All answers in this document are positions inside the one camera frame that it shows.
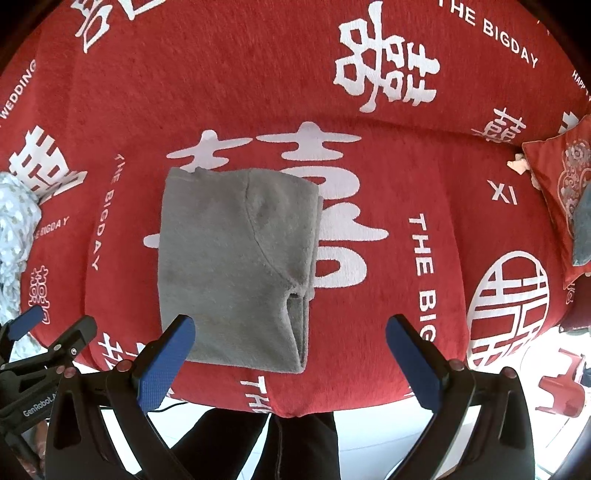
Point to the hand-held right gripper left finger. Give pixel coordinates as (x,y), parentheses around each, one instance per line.
(168,364)

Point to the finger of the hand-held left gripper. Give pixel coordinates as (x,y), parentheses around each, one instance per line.
(76,337)
(27,321)

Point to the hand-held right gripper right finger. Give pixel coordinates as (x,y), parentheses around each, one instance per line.
(413,364)

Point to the grey knit sweater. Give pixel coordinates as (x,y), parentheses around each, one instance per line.
(221,258)

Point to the light blue patterned cloth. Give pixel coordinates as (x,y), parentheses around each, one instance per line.
(16,217)

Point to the person's black trousers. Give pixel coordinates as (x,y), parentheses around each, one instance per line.
(277,447)

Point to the red plastic stool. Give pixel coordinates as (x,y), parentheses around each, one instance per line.
(561,383)

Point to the grey cloth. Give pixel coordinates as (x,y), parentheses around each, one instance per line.
(582,230)

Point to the red embroidered cushion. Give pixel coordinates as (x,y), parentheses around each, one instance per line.
(554,184)

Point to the red printed blanket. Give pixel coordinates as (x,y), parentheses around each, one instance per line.
(258,83)

